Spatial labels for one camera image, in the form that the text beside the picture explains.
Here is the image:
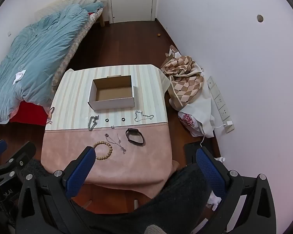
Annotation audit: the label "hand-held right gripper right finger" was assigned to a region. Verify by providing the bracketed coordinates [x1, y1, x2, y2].
[196, 147, 277, 234]

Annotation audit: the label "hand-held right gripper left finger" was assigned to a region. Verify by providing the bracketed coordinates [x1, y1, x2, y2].
[16, 146, 97, 234]

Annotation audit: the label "wooden bead bracelet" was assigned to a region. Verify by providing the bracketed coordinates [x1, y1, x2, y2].
[91, 141, 113, 162]

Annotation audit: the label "thin silver pendant necklace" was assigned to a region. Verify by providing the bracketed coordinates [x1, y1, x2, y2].
[105, 133, 127, 154]

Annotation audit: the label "thick silver chain necklace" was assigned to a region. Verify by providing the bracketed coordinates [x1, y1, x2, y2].
[88, 115, 100, 132]

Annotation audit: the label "black wristband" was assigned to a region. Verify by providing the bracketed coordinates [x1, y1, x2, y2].
[125, 128, 146, 147]

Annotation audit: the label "light silver chain necklace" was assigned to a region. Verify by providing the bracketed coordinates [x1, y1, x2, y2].
[134, 110, 155, 123]

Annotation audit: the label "cardboard box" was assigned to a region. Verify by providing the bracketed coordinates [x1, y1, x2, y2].
[88, 75, 135, 111]

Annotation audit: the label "black flat floor object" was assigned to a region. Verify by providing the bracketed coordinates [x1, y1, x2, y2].
[184, 143, 204, 164]

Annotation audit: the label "person's dark fuzzy trousers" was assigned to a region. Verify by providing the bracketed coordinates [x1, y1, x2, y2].
[22, 158, 225, 234]

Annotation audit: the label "red bed cloth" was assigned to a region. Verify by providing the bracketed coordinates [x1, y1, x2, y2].
[8, 101, 49, 126]

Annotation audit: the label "pink patterned object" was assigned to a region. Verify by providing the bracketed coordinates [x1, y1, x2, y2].
[46, 107, 55, 125]

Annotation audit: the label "red printed bag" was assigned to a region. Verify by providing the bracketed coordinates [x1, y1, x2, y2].
[182, 113, 198, 129]

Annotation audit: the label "white plastic bag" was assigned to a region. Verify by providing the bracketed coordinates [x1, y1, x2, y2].
[178, 95, 215, 137]

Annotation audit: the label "pink table cloth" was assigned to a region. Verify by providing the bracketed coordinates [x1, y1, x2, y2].
[40, 123, 180, 199]

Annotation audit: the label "white crumpled tissue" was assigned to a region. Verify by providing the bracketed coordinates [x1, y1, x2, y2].
[13, 69, 27, 86]

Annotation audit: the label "striped tablecloth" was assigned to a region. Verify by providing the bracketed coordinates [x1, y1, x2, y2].
[44, 64, 171, 131]

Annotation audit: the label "blue duvet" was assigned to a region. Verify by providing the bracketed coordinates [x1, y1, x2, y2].
[0, 4, 91, 123]

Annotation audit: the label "teal pillow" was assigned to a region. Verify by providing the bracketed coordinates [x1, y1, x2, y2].
[83, 2, 104, 12]

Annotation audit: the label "white door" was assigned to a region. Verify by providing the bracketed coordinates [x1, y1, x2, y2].
[109, 0, 155, 23]

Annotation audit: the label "white charger cable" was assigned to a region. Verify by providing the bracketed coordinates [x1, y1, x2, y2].
[198, 123, 226, 149]

